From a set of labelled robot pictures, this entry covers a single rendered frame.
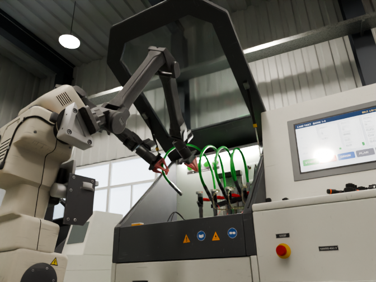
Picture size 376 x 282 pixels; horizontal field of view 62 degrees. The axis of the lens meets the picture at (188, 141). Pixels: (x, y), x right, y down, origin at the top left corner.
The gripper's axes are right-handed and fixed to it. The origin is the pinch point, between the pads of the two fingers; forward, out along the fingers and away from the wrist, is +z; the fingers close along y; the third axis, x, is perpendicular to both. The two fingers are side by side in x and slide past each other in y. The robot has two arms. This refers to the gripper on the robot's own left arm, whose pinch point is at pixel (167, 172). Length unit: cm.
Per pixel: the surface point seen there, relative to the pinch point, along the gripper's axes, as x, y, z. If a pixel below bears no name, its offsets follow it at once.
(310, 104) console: -58, -46, 36
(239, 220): 17, -32, 39
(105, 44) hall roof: -438, 397, -408
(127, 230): 33.7, 8.2, 4.8
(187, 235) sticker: 27.3, -14.1, 27.4
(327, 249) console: 16, -51, 66
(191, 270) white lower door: 37, -12, 37
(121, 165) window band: -241, 468, -157
